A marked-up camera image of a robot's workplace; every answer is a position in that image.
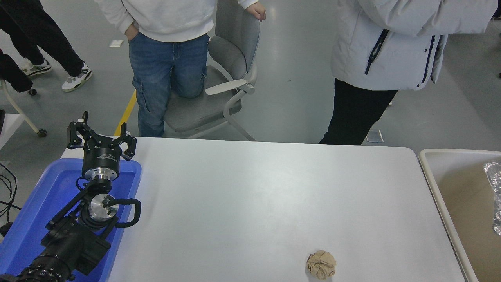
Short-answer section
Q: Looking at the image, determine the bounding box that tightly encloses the person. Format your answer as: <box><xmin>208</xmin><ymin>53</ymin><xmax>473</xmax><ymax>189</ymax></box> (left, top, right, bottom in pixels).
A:
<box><xmin>319</xmin><ymin>0</ymin><xmax>501</xmax><ymax>146</ymax></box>
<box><xmin>0</xmin><ymin>0</ymin><xmax>93</xmax><ymax>93</ymax></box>
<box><xmin>94</xmin><ymin>0</ymin><xmax>267</xmax><ymax>138</ymax></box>

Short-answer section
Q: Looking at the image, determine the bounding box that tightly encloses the black cloth bundle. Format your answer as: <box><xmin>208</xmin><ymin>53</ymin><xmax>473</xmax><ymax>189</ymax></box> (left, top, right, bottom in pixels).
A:
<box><xmin>0</xmin><ymin>49</ymin><xmax>33</xmax><ymax>93</ymax></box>

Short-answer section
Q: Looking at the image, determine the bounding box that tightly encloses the blue plastic tray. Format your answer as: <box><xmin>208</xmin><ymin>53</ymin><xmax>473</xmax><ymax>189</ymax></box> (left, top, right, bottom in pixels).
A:
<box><xmin>0</xmin><ymin>158</ymin><xmax>142</xmax><ymax>282</ymax></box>

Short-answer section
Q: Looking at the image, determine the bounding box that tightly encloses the white-framed wheeled chair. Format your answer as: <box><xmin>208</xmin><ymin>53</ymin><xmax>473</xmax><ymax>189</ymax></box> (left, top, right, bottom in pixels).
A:
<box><xmin>0</xmin><ymin>76</ymin><xmax>47</xmax><ymax>138</ymax></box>

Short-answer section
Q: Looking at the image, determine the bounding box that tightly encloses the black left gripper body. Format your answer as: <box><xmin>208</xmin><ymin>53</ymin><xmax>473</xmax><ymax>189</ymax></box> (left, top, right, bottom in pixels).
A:
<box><xmin>81</xmin><ymin>136</ymin><xmax>121</xmax><ymax>173</ymax></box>

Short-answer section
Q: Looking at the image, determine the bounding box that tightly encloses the large pale bin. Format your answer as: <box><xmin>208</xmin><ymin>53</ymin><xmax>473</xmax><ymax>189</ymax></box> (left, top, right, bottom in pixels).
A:
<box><xmin>419</xmin><ymin>149</ymin><xmax>501</xmax><ymax>282</ymax></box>

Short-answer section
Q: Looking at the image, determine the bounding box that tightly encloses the white side table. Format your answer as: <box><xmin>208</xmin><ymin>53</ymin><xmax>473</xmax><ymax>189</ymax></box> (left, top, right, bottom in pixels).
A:
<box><xmin>0</xmin><ymin>113</ymin><xmax>25</xmax><ymax>151</ymax></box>

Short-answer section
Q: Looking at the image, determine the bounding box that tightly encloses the black cable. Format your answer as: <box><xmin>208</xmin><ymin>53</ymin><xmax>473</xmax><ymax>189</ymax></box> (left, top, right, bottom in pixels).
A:
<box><xmin>0</xmin><ymin>163</ymin><xmax>20</xmax><ymax>238</ymax></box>

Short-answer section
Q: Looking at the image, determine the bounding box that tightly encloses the crumpled tan paper ball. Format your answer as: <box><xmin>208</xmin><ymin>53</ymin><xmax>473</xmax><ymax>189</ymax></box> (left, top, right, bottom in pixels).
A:
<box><xmin>306</xmin><ymin>250</ymin><xmax>337</xmax><ymax>280</ymax></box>

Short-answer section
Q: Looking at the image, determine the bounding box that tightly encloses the grey office chair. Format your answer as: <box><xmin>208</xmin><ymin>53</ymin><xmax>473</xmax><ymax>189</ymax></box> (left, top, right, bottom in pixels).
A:
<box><xmin>162</xmin><ymin>0</ymin><xmax>262</xmax><ymax>141</ymax></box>

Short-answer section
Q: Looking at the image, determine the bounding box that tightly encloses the person's left hand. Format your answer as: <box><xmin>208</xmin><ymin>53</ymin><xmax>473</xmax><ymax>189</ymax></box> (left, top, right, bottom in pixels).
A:
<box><xmin>247</xmin><ymin>2</ymin><xmax>267</xmax><ymax>21</ymax></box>

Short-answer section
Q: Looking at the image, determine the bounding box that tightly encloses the silver foil tray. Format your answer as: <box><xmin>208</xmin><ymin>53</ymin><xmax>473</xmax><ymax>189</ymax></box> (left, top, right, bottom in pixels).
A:
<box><xmin>483</xmin><ymin>161</ymin><xmax>501</xmax><ymax>235</ymax></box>

